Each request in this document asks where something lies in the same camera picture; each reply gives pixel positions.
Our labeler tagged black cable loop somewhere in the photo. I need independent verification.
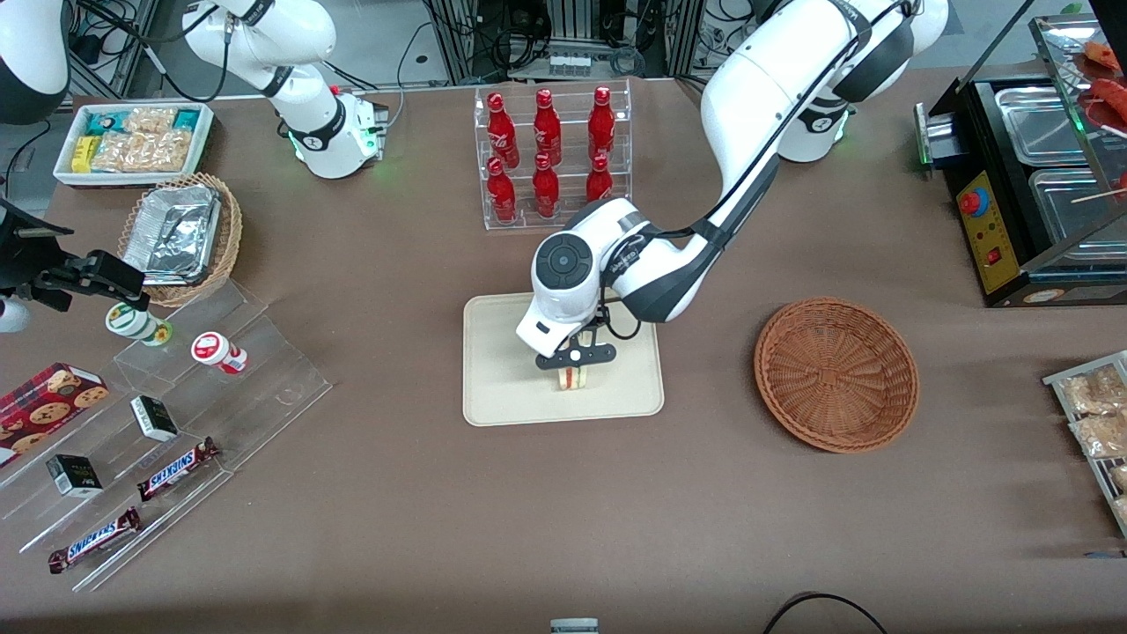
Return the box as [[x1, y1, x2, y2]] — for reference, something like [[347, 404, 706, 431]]
[[762, 592, 890, 634]]

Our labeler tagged grey snack tray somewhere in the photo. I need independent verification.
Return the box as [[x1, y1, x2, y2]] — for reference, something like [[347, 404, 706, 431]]
[[1042, 350, 1127, 538]]

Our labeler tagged black food warmer yellow panel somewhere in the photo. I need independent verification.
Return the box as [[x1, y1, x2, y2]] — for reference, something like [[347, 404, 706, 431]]
[[914, 13, 1127, 309]]

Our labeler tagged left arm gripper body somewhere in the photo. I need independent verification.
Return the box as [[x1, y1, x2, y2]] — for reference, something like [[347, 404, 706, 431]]
[[562, 328, 607, 367]]

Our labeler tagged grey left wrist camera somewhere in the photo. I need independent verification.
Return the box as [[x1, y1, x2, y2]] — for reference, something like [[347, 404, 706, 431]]
[[516, 298, 584, 358]]

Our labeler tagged white bottle red label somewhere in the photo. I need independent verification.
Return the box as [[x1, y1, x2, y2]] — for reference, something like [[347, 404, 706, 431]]
[[191, 331, 249, 376]]

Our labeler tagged small black box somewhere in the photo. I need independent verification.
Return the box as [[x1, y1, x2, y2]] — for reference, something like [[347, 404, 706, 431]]
[[45, 453, 104, 499], [129, 395, 180, 443]]

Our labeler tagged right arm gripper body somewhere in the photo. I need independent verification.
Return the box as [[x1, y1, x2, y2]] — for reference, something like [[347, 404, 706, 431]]
[[0, 199, 77, 313]]

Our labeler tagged silver foil tray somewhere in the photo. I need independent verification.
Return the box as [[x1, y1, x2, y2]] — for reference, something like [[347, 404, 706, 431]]
[[122, 183, 223, 285]]

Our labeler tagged steel warmer pan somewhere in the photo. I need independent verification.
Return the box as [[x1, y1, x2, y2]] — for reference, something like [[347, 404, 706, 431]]
[[1028, 167, 1127, 246], [995, 85, 1091, 168]]

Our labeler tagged white bottle green label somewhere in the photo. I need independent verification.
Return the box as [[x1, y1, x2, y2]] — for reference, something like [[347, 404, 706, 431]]
[[105, 301, 173, 347]]

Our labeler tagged cream plastic tray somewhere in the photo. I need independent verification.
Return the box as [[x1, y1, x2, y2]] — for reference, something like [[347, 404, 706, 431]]
[[462, 293, 665, 428]]

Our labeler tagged red cookie box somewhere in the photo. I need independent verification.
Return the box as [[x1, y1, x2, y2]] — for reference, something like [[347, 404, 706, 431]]
[[0, 362, 110, 468]]

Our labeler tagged clear rice cracker bag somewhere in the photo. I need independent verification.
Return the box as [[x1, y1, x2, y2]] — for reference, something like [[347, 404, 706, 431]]
[[123, 106, 177, 135], [91, 130, 195, 173]]

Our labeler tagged light oval wicker basket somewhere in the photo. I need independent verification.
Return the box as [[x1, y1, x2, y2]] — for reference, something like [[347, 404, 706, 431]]
[[117, 172, 244, 308]]

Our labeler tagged clear acrylic bottle rack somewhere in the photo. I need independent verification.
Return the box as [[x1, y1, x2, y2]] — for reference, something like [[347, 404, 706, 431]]
[[473, 79, 635, 232]]

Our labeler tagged clear acrylic stepped stand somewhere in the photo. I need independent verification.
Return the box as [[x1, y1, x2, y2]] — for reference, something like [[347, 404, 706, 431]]
[[0, 279, 334, 593]]

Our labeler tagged white rectangular bin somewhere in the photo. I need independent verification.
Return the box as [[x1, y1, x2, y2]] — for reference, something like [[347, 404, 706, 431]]
[[53, 101, 215, 188]]

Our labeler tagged Snickers chocolate bar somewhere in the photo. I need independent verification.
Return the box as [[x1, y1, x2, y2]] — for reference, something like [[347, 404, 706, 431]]
[[48, 506, 143, 575], [136, 437, 220, 503]]

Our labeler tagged aluminium frame post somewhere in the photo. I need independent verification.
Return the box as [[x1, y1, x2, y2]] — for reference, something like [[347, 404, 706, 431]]
[[665, 0, 707, 80], [425, 0, 482, 86]]

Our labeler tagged brown round wicker basket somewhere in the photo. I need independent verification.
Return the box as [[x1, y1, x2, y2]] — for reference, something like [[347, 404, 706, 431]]
[[754, 297, 920, 454]]

